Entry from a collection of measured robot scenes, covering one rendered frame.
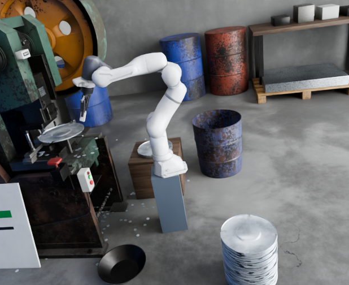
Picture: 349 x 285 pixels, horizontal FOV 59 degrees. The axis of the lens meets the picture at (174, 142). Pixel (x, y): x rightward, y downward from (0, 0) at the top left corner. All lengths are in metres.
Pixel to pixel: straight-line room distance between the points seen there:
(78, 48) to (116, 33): 3.02
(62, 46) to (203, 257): 1.68
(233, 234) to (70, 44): 1.62
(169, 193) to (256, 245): 0.67
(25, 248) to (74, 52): 1.35
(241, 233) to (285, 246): 0.46
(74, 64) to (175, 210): 1.24
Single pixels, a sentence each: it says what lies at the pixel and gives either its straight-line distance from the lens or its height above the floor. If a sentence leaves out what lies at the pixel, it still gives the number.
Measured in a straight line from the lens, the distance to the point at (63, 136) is 2.08.
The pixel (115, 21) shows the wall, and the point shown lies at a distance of 5.29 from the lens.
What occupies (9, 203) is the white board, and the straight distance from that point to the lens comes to 2.25.
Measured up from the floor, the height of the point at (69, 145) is 0.71.
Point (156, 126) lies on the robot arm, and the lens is 1.79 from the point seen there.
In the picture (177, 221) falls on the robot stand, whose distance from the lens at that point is 2.20.
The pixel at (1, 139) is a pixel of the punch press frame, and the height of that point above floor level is 0.84.
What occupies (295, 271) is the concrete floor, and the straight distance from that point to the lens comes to 2.00.
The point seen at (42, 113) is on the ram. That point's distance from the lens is 2.07.
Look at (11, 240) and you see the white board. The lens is 2.38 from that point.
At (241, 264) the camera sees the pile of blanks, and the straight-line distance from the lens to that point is 1.71.
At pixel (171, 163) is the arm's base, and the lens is 1.97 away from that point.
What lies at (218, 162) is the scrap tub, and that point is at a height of 0.16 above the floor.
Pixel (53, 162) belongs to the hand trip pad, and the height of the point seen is 0.76.
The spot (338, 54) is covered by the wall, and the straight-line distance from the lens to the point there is 5.45.
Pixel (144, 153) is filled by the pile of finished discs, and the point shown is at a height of 0.37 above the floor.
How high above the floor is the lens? 1.51
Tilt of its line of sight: 26 degrees down
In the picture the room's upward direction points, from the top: 10 degrees counter-clockwise
